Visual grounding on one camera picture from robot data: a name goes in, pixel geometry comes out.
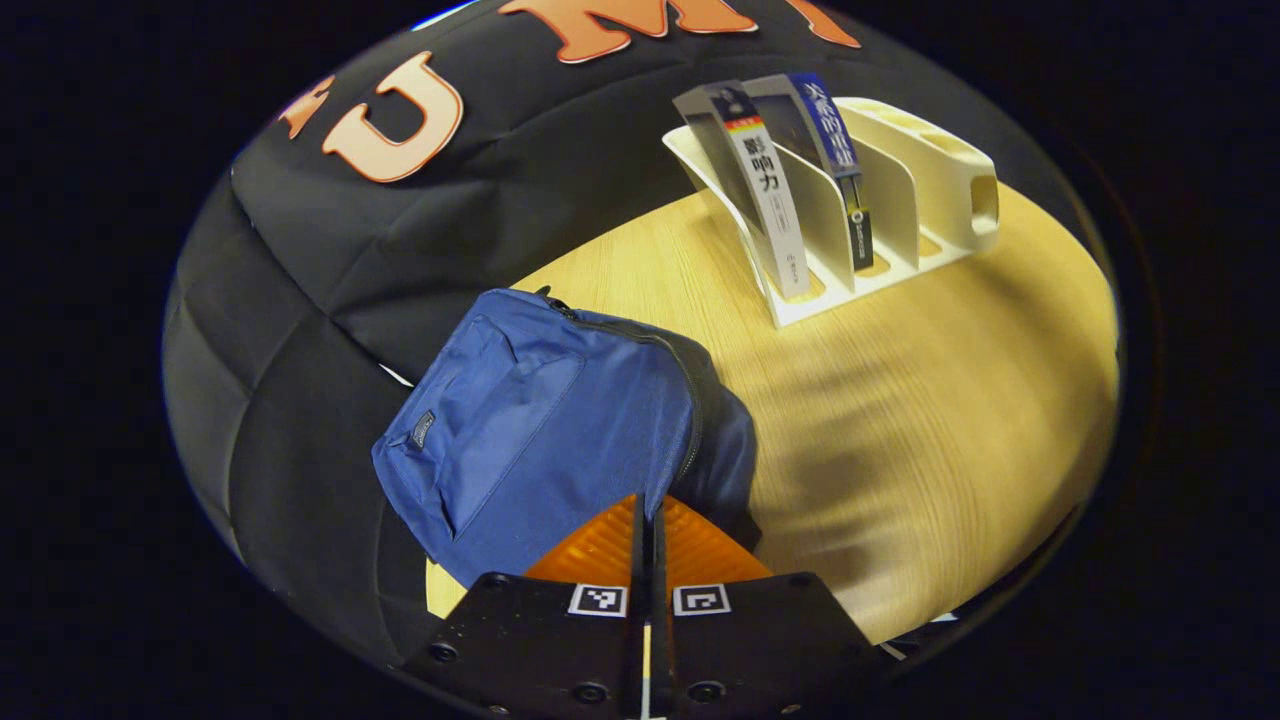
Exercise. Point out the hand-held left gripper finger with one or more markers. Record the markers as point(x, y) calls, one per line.
point(661, 610)
point(639, 610)

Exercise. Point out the blue schoolbag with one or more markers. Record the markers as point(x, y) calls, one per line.
point(540, 430)

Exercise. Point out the grey spine book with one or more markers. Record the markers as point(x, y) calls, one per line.
point(770, 200)

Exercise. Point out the white bookshelf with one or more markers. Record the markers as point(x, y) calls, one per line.
point(930, 190)

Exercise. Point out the blue cover book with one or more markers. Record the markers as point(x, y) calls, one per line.
point(825, 130)

